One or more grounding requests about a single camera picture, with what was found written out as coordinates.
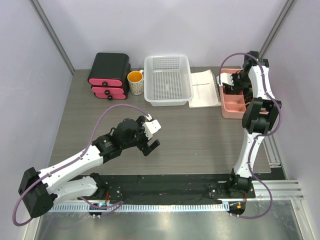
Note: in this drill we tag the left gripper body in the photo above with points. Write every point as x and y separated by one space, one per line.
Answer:
142 139

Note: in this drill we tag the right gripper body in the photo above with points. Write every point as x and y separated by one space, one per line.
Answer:
241 80

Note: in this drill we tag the white perforated plastic basket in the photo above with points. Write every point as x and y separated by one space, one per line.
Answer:
167 80

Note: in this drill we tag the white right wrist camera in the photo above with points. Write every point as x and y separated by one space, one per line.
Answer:
225 79

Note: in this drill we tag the aluminium corner frame post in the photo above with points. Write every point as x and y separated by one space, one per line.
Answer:
275 29

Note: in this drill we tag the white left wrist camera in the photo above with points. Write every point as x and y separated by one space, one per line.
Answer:
151 127

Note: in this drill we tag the left aluminium frame post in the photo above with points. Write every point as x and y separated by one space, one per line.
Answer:
52 34

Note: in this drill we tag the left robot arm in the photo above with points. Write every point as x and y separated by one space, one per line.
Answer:
42 189

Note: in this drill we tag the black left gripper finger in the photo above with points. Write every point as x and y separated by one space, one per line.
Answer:
146 150
155 144

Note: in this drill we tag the black pink drawer box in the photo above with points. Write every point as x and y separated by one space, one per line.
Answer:
108 76

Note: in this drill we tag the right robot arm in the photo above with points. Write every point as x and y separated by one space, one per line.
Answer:
262 117

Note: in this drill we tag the floral mug yellow inside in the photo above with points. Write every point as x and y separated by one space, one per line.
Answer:
136 82

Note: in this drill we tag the slotted cable duct rail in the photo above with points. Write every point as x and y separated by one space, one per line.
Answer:
82 207

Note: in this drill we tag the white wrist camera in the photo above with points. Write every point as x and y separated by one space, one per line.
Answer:
225 79
151 127

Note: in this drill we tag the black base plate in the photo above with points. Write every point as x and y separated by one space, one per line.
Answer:
170 189

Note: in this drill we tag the white paper booklet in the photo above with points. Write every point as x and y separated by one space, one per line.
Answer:
205 93

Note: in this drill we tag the pink compartment organizer tray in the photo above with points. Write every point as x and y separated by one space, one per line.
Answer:
232 105

